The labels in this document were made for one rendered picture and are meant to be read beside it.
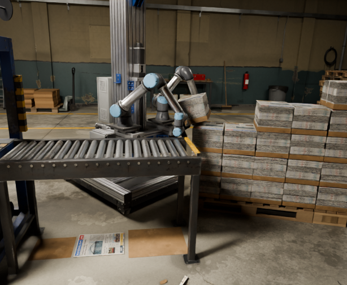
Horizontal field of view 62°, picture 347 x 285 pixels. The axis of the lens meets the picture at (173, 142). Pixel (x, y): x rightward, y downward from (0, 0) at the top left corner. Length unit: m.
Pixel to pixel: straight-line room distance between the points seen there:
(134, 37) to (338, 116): 1.95
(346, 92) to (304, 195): 0.96
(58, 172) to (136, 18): 1.69
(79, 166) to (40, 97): 6.57
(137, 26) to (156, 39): 6.20
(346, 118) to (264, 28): 7.56
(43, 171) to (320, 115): 2.18
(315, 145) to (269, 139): 0.39
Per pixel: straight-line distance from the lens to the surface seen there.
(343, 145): 2.87
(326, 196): 3.00
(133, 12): 2.99
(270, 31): 10.21
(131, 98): 2.52
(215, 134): 2.69
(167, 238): 2.53
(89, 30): 9.22
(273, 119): 2.69
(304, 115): 2.73
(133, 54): 2.96
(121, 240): 2.52
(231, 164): 2.76
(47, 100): 8.39
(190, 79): 3.14
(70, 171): 1.94
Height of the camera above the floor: 1.41
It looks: 16 degrees down
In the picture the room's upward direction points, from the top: 2 degrees clockwise
